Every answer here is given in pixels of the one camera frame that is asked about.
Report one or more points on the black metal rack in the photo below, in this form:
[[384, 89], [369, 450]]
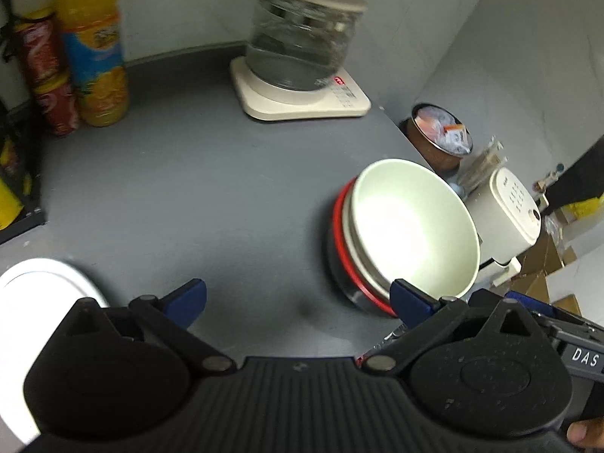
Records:
[[33, 174]]

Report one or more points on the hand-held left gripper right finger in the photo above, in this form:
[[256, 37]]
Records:
[[408, 303]]

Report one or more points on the cardboard box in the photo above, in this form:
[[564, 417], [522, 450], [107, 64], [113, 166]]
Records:
[[542, 264]]

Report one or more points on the orange juice bottle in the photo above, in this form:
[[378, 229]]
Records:
[[94, 56]]

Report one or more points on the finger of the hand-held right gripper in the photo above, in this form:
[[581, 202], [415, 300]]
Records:
[[528, 303]]

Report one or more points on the cream kettle base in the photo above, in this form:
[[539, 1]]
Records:
[[292, 104]]

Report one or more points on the person's right hand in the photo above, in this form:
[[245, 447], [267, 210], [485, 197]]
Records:
[[587, 433]]

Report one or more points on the yellow bag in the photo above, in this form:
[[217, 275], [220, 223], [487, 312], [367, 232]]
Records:
[[585, 208]]

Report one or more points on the red-rimmed cream bowl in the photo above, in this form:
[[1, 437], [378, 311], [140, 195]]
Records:
[[336, 233]]

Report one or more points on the glass kettle with cream lid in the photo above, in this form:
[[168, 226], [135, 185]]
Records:
[[297, 47]]

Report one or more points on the white plate with blue logo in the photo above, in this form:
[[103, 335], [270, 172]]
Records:
[[42, 283]]

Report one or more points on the yellow snack packet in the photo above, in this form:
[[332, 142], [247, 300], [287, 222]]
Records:
[[7, 198]]

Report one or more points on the white rice cooker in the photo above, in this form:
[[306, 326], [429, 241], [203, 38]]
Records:
[[505, 217]]

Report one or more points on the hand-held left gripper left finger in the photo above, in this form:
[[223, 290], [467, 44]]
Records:
[[188, 296]]

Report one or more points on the red chips can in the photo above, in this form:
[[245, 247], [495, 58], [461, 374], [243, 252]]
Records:
[[59, 106], [40, 47]]

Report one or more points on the pale green bowl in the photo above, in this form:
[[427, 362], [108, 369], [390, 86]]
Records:
[[415, 226]]

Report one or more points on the brown trash bin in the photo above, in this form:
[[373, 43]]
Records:
[[432, 146]]

